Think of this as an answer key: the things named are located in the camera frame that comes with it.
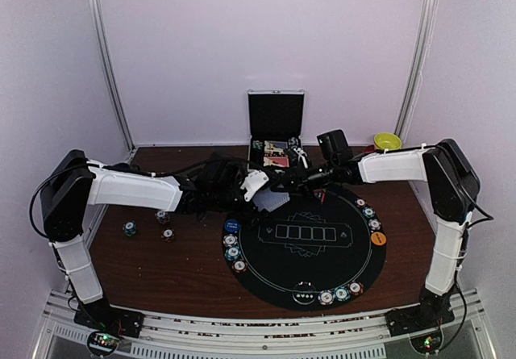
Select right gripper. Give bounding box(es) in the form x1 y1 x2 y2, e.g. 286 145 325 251
274 158 339 198

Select blue-backed card deck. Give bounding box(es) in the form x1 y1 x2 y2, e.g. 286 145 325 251
252 189 290 212

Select orange 100 chip stack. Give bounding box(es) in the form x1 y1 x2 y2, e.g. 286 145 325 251
160 228 176 242

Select green 50 chip stack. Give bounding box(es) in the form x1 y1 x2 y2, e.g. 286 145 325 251
123 221 137 237

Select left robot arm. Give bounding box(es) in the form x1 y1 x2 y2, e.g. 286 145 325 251
32 149 255 330

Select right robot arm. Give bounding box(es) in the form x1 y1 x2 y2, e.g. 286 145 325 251
278 130 481 334

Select red saucer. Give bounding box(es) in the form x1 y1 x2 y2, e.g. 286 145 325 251
364 145 376 154

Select blue small blind button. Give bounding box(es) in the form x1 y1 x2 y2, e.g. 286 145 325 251
223 219 241 234

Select yellow-green cup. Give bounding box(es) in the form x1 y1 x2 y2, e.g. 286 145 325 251
373 132 402 151

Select chips in case right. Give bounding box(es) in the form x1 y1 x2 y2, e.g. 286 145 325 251
287 137 300 148

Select chips in case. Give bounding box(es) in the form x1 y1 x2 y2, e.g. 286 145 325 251
287 137 300 148
252 140 264 152

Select chips in case left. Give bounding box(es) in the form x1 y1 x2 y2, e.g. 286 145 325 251
252 140 264 152

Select card box in case lower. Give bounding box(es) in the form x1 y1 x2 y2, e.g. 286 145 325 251
264 157 289 168

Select card box in case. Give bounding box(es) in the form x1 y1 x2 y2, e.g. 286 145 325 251
264 157 289 168
264 140 288 154

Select card box in case upper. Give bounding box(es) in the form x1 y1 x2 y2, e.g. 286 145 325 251
264 140 288 154

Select orange big blind button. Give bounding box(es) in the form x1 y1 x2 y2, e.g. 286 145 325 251
371 232 387 247

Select round black poker mat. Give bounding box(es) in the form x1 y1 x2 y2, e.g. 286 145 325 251
223 186 387 311

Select aluminium poker case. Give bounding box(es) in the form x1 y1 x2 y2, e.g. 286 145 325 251
248 90 305 170

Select clear dealer button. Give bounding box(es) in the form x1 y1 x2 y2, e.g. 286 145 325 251
292 281 317 306

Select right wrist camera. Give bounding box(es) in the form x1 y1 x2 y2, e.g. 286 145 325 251
285 146 311 169

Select right aluminium frame post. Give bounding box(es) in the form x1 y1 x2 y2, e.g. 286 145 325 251
395 0 438 140

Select aluminium frame post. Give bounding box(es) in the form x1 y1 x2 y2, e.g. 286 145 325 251
89 0 135 152
395 0 438 140

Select front aluminium rail base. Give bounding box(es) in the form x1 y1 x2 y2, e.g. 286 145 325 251
31 288 497 359

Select left aluminium frame post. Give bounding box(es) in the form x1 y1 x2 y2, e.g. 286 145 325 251
89 0 135 152

